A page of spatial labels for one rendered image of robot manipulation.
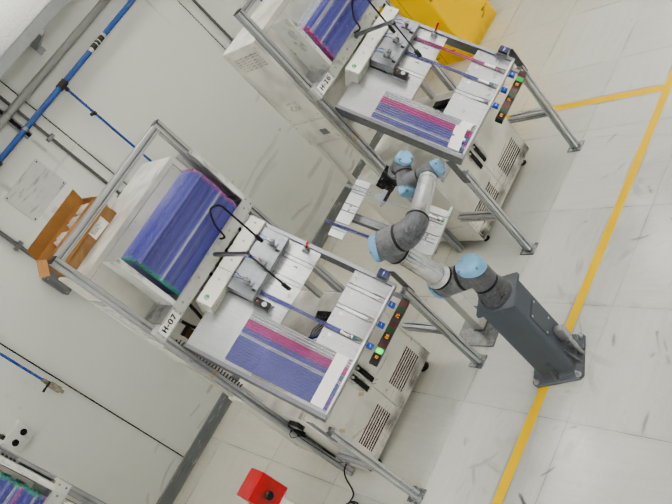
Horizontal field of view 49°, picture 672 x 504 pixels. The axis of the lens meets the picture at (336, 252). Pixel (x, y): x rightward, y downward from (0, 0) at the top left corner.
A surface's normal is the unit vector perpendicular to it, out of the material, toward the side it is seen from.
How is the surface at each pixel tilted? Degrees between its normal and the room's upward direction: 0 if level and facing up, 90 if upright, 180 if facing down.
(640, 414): 0
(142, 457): 90
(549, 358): 90
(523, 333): 90
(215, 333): 45
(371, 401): 90
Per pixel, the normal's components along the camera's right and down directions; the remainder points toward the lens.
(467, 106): -0.03, -0.43
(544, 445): -0.64, -0.59
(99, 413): 0.62, -0.01
